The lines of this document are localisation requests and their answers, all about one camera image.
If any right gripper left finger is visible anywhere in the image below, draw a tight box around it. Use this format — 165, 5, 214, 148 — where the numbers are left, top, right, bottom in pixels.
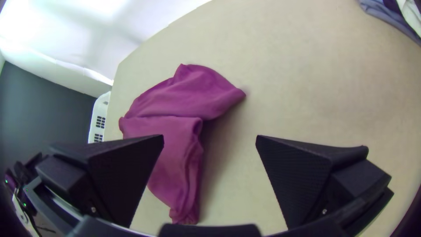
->
35, 134, 164, 228

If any dark red t-shirt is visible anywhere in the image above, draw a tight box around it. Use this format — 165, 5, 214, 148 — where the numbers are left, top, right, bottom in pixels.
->
118, 63, 246, 225

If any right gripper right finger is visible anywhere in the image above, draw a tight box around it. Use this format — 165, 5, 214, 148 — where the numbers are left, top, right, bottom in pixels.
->
256, 135, 394, 230

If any white laundry basket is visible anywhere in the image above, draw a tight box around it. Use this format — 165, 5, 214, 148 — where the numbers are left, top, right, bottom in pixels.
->
88, 91, 111, 144

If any pile of folded clothes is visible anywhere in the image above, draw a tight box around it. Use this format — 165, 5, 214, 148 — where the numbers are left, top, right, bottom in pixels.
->
357, 0, 421, 37

